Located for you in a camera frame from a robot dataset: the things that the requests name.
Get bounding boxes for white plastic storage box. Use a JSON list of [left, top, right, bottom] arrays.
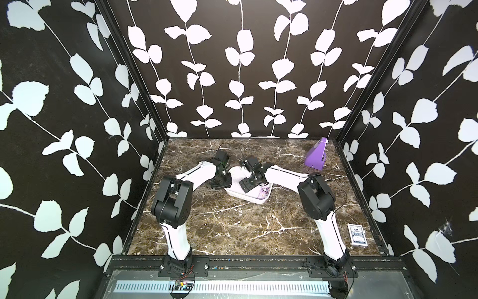
[[225, 166, 273, 204]]

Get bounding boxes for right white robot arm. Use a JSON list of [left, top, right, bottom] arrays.
[[239, 156, 347, 262]]

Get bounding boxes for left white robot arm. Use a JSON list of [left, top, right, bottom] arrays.
[[151, 150, 232, 264]]

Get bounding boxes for blue playing card box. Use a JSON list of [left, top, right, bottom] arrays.
[[347, 224, 368, 247]]

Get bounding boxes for purple plastic stand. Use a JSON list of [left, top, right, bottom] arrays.
[[304, 137, 328, 171]]

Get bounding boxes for small circuit board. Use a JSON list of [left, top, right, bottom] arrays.
[[172, 280, 194, 292]]

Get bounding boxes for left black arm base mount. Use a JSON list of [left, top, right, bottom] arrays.
[[158, 255, 210, 279]]

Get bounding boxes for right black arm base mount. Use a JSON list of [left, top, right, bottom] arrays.
[[303, 256, 358, 280]]

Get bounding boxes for white perforated cable duct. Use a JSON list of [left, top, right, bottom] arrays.
[[113, 280, 331, 296]]

